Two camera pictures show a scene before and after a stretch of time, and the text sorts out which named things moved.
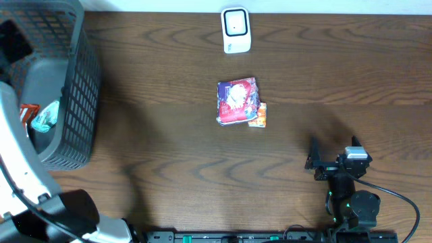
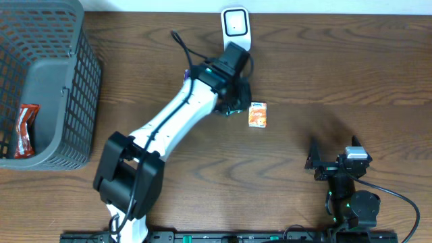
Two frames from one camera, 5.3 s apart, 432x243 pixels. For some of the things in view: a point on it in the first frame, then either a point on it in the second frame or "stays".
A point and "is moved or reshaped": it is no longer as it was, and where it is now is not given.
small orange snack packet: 261,120 stays
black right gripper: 333,169 stays
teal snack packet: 46,118 to 232,111
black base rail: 338,235 stays
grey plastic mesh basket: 48,53 stays
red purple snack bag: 237,101 is moved or reshaped
